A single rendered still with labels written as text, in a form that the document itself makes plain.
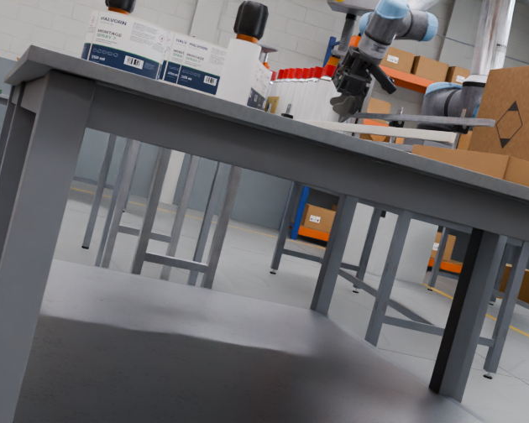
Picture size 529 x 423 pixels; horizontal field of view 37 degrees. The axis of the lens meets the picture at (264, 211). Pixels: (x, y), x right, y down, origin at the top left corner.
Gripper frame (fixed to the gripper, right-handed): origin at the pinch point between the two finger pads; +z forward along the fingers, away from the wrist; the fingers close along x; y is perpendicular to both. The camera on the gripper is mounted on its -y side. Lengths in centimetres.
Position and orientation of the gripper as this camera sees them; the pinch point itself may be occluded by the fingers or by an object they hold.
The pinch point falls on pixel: (343, 119)
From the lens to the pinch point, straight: 219.4
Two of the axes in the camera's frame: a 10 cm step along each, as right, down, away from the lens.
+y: -9.1, -2.2, -3.4
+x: 1.5, 6.0, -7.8
